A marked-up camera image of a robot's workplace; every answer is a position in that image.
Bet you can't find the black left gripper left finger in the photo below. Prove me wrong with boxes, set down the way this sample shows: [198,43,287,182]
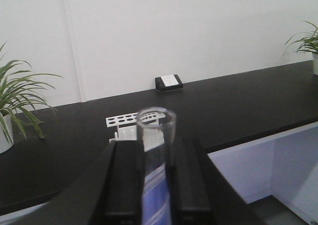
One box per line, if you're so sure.
[0,141,143,225]

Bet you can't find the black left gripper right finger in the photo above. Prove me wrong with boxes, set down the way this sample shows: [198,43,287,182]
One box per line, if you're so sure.
[168,138,265,225]

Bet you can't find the clear glass test tube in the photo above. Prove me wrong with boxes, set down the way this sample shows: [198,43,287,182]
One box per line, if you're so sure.
[136,107,176,225]

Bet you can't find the white test tube rack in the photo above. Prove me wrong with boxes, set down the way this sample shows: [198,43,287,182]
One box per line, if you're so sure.
[105,112,165,152]

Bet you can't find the black white power socket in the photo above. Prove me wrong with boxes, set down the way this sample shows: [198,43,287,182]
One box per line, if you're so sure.
[155,74,183,92]

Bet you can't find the green potted plant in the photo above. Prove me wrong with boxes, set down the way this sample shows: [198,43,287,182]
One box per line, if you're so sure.
[0,42,63,154]
[285,20,318,76]

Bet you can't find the white wall cable duct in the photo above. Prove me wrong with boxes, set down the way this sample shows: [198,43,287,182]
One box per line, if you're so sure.
[63,0,87,102]

